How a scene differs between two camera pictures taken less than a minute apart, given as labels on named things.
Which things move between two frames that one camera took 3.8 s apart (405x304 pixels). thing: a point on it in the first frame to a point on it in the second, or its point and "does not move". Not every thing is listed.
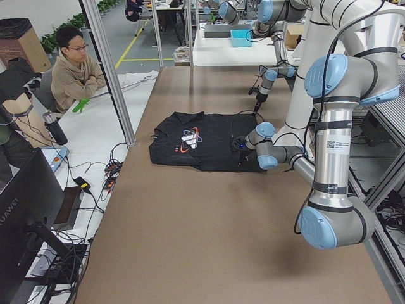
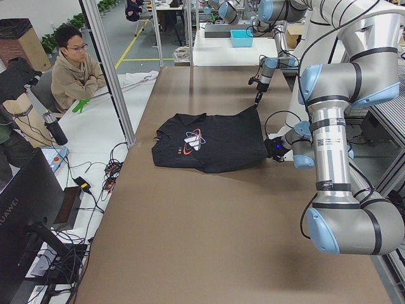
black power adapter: [82, 183] does not move
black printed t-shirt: [204, 140] does not move
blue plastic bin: [242, 38] does not move
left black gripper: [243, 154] to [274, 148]
